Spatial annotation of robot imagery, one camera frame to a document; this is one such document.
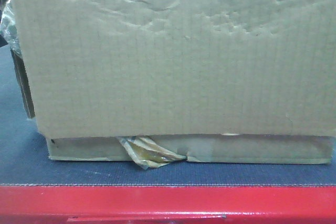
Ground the clear crumpled plastic wrap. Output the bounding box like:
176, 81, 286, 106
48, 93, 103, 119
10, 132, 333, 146
1, 0, 22, 56

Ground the large brown cardboard box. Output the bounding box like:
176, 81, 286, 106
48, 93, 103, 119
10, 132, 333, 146
11, 0, 335, 169

